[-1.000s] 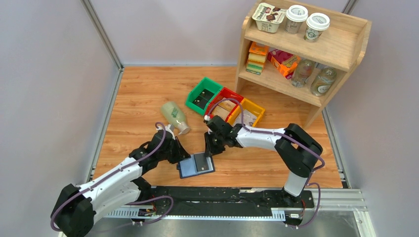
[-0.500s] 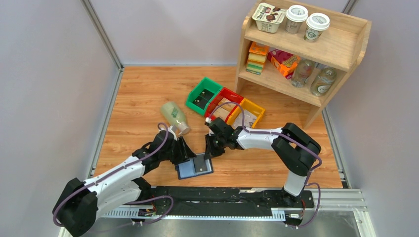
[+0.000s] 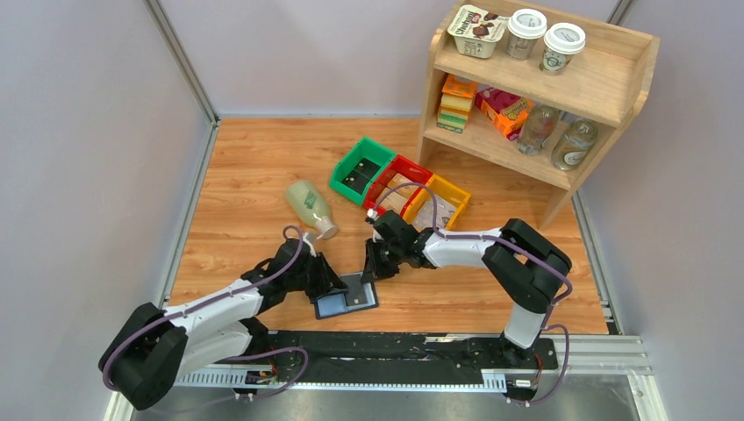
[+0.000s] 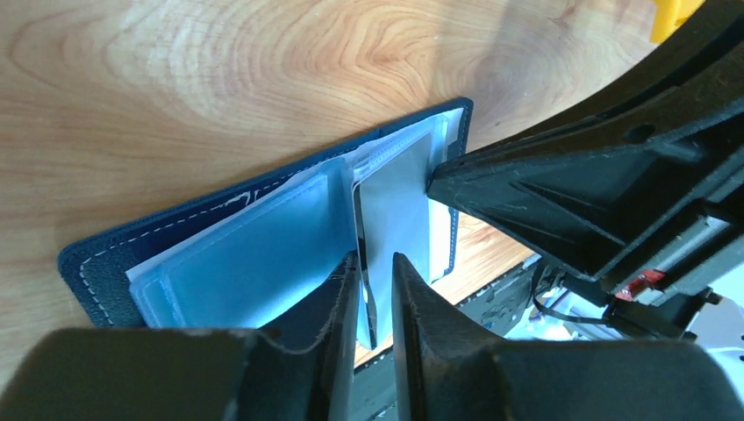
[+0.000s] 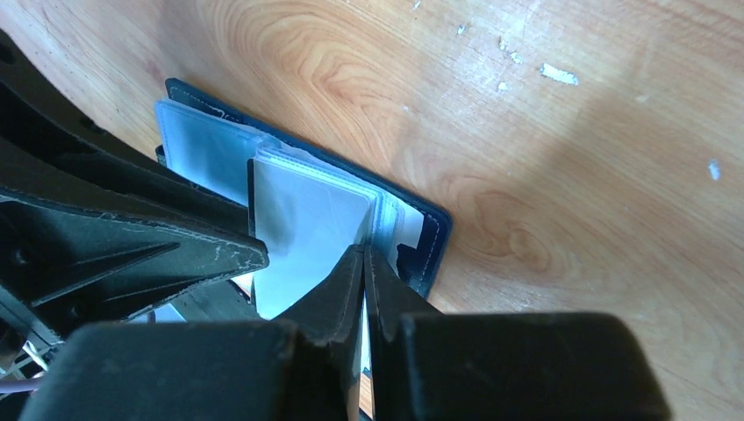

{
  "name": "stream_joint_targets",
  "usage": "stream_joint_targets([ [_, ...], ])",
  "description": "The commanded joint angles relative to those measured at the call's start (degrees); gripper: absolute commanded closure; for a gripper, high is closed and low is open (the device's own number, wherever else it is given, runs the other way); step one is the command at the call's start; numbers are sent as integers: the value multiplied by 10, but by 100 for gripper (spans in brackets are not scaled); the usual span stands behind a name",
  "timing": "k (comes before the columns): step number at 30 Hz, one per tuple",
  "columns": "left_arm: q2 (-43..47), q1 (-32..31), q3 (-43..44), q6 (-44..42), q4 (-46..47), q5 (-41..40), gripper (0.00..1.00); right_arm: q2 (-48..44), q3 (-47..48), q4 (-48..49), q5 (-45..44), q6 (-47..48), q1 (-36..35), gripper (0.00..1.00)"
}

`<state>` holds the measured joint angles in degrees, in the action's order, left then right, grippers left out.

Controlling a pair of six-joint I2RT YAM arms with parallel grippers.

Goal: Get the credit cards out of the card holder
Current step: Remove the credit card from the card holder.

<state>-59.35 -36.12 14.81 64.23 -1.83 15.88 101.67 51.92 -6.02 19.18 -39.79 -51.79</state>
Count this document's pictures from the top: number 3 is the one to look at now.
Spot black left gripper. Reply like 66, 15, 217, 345
286, 252, 350, 300

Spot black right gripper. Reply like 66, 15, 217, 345
361, 239, 404, 286

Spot blue leather card holder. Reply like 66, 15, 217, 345
314, 272, 379, 320

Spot green liquid plastic bottle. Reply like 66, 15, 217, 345
284, 180, 338, 239

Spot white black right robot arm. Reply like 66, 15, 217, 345
364, 210, 573, 367

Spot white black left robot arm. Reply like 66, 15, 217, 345
98, 239, 348, 410

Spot tan cards in red bin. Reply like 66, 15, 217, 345
378, 174, 419, 215

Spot silver cards in yellow bin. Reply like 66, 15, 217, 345
426, 195, 457, 229

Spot black cards in green bin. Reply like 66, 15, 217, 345
342, 158, 380, 195

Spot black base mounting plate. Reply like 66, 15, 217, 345
260, 331, 562, 386

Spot yellow plastic bin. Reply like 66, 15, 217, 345
403, 175, 471, 230

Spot red plastic bin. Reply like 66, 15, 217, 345
362, 155, 433, 215

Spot green plastic bin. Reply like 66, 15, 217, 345
329, 137, 397, 205

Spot stack of sponges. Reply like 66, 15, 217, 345
436, 74, 478, 133

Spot orange pink snack box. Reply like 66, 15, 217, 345
475, 88, 534, 141

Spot left clear glass bottle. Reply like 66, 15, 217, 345
516, 104, 561, 156

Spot clear glass bottle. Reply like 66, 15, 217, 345
551, 118, 599, 171
516, 104, 561, 156

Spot right clear glass bottle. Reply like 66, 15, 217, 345
551, 118, 599, 171

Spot wooden shelf unit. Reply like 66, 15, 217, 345
416, 1, 660, 229

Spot chobani yogurt cup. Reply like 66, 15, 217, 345
447, 4, 510, 59

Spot left white lidded coffee cup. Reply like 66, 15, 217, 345
505, 9, 547, 61

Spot white lidded coffee cup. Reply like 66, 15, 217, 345
540, 22, 586, 75
505, 9, 547, 61

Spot right white lidded coffee cup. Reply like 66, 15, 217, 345
540, 22, 586, 75

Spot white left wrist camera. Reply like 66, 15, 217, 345
301, 231, 318, 257

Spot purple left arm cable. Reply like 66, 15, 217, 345
101, 225, 309, 402

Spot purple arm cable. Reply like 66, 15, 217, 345
101, 225, 309, 402
370, 182, 575, 407

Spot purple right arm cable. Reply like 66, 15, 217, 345
370, 182, 575, 407

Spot aluminium frame rail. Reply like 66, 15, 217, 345
104, 326, 669, 421

